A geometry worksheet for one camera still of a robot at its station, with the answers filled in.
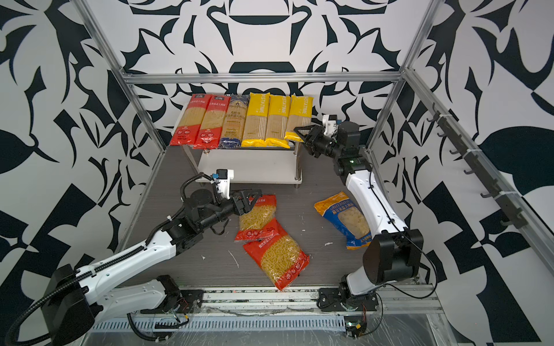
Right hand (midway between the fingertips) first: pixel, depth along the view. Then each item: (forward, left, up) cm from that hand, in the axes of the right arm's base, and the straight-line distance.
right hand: (294, 130), depth 72 cm
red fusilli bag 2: (-30, +6, -35) cm, 47 cm away
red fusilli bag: (-16, +14, -35) cm, 41 cm away
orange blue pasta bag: (-13, -21, -34) cm, 42 cm away
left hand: (-15, +13, -10) cm, 23 cm away
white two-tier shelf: (+12, +22, -32) cm, 41 cm away
